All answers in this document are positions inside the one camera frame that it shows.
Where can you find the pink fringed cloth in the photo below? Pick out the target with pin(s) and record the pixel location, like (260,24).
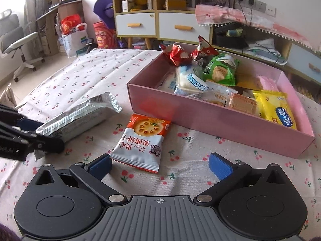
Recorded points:
(263,22)

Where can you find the red patterned bag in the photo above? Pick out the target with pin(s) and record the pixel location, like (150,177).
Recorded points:
(105,36)

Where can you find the small wooden box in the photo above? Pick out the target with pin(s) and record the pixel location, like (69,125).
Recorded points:
(175,4)

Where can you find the wooden cabinet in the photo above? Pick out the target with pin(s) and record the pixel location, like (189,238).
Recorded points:
(185,25)

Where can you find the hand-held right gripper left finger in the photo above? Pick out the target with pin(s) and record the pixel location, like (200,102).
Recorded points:
(100,167)

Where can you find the grey office chair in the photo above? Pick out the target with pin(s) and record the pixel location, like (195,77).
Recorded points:
(15,45)

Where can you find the pale blue cabinet drawer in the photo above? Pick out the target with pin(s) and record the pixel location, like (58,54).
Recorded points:
(306,60)

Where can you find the green chip packet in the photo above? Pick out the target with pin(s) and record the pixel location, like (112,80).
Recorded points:
(220,69)

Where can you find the yellow shelf item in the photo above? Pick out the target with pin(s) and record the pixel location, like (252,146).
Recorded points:
(140,3)

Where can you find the wall socket strip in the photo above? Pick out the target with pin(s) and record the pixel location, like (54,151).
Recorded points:
(259,5)

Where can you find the blue-label bread packet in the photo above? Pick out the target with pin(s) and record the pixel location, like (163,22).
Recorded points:
(190,80)

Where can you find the pink wafer packet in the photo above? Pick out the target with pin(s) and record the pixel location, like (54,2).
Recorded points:
(268,82)

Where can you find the yellow snack packet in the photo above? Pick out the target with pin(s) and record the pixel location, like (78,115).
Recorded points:
(275,108)

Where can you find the purple round object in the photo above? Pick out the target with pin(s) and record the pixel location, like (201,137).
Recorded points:
(105,7)

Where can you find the pile of papers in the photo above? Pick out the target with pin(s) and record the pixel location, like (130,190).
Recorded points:
(265,51)

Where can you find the white shopping bag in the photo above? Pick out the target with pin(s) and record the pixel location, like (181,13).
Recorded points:
(72,44)

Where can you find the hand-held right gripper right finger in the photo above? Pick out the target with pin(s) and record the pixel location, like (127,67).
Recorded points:
(220,167)

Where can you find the gold stick packet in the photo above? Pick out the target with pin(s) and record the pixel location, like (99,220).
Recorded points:
(247,81)

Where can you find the white cabinet drawer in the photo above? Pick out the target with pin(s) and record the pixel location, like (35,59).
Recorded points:
(184,26)
(135,23)

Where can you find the red candy packet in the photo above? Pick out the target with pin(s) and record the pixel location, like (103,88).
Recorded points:
(204,50)
(175,54)

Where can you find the red gift bag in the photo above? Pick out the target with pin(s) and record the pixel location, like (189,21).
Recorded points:
(70,23)

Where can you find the pink cardboard box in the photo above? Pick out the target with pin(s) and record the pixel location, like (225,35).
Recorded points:
(220,130)

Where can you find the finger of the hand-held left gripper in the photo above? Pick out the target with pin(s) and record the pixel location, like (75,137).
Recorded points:
(50,144)
(27,125)

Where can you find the wooden desk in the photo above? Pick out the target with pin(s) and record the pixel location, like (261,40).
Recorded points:
(57,12)

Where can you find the silver snack packet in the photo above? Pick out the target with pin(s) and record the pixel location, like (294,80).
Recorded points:
(82,115)

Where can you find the black case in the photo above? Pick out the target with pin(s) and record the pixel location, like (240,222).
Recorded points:
(229,39)

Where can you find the small white carton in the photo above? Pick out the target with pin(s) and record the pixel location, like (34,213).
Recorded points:
(127,3)

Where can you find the yellow egg tray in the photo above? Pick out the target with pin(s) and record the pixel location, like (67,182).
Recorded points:
(304,91)

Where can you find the clear wafer packet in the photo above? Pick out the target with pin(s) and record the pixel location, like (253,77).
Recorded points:
(244,104)

